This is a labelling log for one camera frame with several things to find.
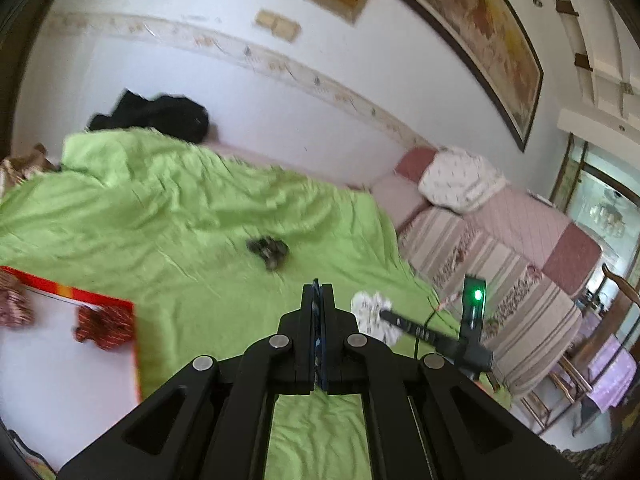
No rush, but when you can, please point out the green blanket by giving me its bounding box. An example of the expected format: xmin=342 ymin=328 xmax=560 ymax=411
xmin=0 ymin=127 xmax=513 ymax=480

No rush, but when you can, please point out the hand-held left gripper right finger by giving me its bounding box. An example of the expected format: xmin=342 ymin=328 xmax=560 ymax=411
xmin=322 ymin=283 xmax=582 ymax=480

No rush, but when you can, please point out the red plaid scrunchie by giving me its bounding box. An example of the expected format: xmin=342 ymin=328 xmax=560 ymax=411
xmin=0 ymin=285 xmax=35 ymax=330

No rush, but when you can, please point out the white patterned scrunchie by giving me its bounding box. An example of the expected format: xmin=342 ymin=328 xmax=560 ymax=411
xmin=350 ymin=291 xmax=402 ymax=347

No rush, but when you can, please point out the white floral pillow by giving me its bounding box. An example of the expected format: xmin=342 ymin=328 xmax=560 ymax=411
xmin=417 ymin=147 xmax=507 ymax=213

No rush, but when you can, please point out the wide beige wall switch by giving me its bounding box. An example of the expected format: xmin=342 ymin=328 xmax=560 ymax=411
xmin=272 ymin=16 xmax=302 ymax=43

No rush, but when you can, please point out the framed landscape painting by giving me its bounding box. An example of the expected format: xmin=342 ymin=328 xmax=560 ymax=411
xmin=380 ymin=0 xmax=545 ymax=153

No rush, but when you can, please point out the thin black cable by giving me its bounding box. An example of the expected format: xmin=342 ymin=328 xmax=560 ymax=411
xmin=413 ymin=307 xmax=441 ymax=361

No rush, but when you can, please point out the brown patterned blanket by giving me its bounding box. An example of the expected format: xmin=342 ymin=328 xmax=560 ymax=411
xmin=0 ymin=144 xmax=61 ymax=196

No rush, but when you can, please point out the wooden chair with purple cushion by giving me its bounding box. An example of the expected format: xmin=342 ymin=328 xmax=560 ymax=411
xmin=575 ymin=310 xmax=638 ymax=411

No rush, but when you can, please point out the black clothing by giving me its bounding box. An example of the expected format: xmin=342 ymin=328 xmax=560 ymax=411
xmin=87 ymin=89 xmax=211 ymax=145

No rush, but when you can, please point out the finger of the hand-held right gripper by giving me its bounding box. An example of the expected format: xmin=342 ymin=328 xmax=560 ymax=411
xmin=379 ymin=309 xmax=460 ymax=359

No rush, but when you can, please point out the red tray with white inside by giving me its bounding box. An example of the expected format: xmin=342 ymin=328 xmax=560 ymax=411
xmin=0 ymin=266 xmax=143 ymax=476

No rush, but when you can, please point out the pink striped sofa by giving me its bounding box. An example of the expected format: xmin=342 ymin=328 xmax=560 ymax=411
xmin=370 ymin=147 xmax=603 ymax=401

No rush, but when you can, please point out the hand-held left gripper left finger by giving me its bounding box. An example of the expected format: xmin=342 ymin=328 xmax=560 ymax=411
xmin=57 ymin=282 xmax=319 ymax=480

